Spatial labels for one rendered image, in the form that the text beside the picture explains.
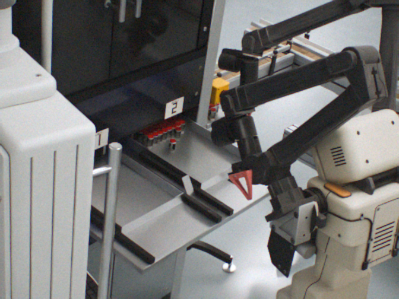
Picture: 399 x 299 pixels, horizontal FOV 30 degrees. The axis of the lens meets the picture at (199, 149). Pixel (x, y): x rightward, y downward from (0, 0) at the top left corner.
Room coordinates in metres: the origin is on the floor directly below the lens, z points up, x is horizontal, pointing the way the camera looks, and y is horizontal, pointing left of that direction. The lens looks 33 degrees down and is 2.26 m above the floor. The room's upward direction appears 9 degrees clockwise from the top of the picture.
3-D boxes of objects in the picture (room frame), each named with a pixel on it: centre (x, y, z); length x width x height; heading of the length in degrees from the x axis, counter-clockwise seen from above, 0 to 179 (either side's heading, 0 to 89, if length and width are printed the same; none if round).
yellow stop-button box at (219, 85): (2.38, -0.02, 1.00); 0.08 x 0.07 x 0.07; 53
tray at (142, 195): (1.84, 0.24, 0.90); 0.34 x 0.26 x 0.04; 53
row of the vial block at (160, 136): (2.18, 0.12, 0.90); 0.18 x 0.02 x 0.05; 143
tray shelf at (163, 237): (1.94, 0.08, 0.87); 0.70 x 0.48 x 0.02; 143
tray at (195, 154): (2.11, 0.03, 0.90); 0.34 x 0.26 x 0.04; 53
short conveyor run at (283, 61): (2.70, -0.08, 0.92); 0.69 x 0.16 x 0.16; 143
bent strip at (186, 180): (1.86, -0.02, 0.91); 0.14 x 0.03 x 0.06; 52
